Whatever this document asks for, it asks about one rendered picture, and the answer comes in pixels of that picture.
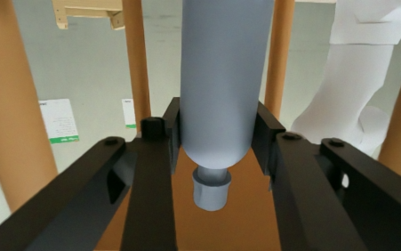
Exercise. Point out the light wooden crate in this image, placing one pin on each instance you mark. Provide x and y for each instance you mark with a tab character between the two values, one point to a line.
61	10

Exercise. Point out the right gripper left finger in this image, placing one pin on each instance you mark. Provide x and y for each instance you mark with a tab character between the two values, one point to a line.
72	211

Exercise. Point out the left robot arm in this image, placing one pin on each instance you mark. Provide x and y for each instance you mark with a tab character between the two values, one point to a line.
353	73

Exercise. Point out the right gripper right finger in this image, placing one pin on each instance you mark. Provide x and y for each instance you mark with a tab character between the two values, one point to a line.
309	201

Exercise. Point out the grey-blue bottle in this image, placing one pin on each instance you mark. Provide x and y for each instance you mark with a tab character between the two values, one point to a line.
223	50

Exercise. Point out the tan wooden shelving unit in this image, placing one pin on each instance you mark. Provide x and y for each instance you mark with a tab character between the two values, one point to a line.
248	220

